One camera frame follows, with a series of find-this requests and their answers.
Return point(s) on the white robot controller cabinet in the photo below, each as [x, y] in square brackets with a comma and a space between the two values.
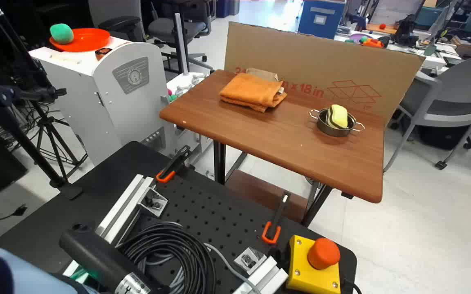
[110, 99]

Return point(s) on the small metal corner bracket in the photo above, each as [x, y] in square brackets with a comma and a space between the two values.
[154, 203]
[250, 261]

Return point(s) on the grey metal pole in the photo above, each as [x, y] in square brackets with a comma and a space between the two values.
[180, 43]

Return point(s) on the black camera tripod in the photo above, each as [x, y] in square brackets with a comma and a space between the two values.
[28, 125]

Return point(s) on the black office chair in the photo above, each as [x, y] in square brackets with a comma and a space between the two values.
[183, 25]

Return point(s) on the black cylindrical mount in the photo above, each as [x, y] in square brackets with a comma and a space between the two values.
[96, 256]

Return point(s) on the brown cardboard board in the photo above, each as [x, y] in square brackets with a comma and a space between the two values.
[301, 60]

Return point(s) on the green ball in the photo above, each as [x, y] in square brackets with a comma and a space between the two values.
[61, 34]

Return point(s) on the black perforated mounting board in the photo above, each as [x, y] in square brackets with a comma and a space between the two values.
[203, 210]

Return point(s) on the orange plastic plate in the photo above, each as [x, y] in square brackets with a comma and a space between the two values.
[85, 40]

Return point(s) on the long aluminium extrusion rail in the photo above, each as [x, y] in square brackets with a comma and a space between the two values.
[129, 210]

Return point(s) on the yellow emergency stop box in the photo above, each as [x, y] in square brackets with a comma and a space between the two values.
[311, 267]

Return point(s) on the light blue padded object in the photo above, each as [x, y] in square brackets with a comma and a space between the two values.
[7, 272]

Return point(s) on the short aluminium extrusion rail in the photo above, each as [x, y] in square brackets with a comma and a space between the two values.
[265, 279]

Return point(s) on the folded orange cloth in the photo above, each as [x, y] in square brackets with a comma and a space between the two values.
[250, 91]

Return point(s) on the grey plastic chair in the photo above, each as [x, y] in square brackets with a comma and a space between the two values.
[453, 92]

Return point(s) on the yellow sponge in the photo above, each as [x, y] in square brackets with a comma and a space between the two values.
[337, 117]

